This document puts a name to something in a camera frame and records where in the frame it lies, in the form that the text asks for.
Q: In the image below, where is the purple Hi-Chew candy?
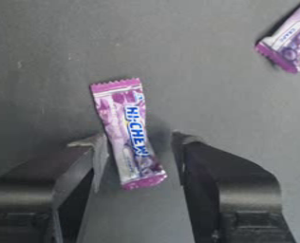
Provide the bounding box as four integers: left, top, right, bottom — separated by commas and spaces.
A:
255, 0, 300, 74
89, 77, 169, 191

